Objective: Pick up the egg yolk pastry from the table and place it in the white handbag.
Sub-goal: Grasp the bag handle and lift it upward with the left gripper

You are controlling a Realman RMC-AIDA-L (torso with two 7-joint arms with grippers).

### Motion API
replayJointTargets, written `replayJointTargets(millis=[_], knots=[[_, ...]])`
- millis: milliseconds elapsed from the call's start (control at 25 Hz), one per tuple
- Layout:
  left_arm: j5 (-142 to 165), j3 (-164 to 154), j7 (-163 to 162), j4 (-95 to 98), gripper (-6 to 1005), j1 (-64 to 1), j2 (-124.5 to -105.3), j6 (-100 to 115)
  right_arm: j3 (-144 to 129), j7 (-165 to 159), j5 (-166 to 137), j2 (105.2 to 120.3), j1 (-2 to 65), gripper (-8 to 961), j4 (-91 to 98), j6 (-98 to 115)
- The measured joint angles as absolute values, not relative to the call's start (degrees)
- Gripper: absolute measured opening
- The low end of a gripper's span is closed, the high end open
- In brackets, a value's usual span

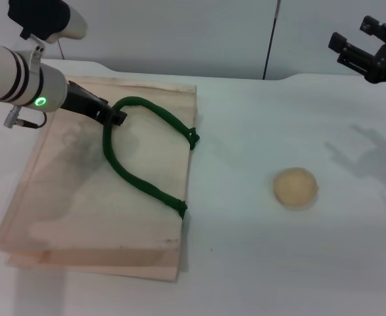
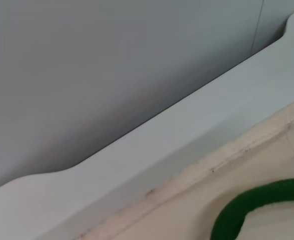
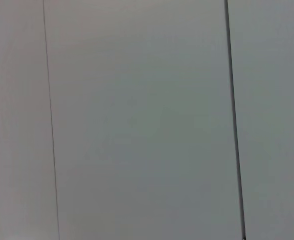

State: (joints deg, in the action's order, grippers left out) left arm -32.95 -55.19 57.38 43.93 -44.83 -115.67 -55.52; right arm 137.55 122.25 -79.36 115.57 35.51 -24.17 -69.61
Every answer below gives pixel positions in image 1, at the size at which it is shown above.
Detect left arm connector cable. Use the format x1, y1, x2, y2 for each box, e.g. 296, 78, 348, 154
3, 104, 48, 128

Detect round egg yolk pastry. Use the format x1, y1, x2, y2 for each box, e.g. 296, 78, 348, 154
273, 167, 320, 211

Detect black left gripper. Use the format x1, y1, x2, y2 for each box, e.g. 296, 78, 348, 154
59, 80, 128, 128

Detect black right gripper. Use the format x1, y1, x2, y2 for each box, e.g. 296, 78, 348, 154
327, 14, 386, 89

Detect cream fabric handbag green handles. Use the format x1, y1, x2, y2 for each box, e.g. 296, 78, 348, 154
0, 74, 202, 283

